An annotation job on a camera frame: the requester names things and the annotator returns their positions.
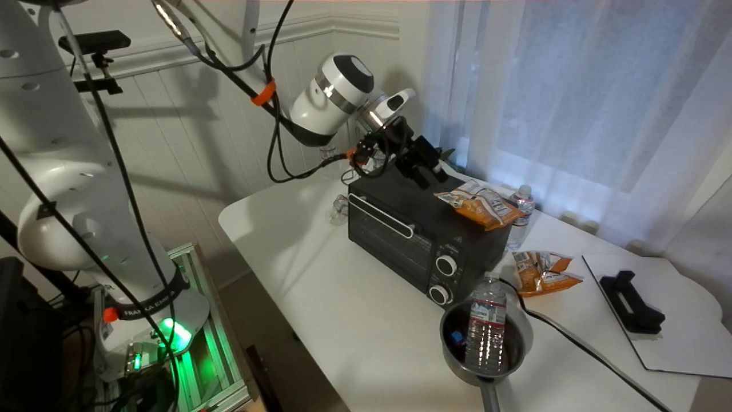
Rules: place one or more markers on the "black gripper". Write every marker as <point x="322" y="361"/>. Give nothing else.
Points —
<point x="396" y="149"/>

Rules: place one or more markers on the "orange snack pack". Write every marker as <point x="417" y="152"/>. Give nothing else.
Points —
<point x="542" y="276"/>
<point x="480" y="204"/>

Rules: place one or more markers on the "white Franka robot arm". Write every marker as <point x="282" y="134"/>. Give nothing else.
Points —
<point x="70" y="213"/>

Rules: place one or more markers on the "black toaster oven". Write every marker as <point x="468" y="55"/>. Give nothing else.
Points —
<point x="413" y="231"/>

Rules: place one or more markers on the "green plant sprig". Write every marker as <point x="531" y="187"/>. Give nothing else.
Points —
<point x="445" y="155"/>

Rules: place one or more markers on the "small clear glass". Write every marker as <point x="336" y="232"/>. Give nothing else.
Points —
<point x="342" y="207"/>

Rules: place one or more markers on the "small clear water bottle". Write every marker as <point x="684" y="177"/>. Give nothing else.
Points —
<point x="524" y="204"/>

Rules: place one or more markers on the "large clear water bottle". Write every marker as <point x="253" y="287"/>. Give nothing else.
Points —
<point x="486" y="329"/>

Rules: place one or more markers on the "white sheer curtain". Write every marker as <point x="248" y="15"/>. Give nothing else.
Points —
<point x="580" y="100"/>

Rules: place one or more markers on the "small blue object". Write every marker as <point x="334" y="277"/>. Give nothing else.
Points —
<point x="458" y="340"/>

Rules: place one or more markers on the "black plastic holder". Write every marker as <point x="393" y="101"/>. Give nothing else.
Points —
<point x="632" y="304"/>

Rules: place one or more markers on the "white board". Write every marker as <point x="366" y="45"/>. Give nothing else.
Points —
<point x="687" y="336"/>

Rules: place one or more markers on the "black equipment box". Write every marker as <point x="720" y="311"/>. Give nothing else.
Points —
<point x="25" y="344"/>

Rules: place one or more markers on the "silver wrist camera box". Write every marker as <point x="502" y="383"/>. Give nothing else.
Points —
<point x="392" y="107"/>

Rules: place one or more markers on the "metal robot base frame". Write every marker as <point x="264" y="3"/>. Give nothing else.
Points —
<point x="218" y="359"/>

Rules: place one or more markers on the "black exterior camera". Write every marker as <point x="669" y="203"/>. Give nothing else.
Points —
<point x="94" y="42"/>

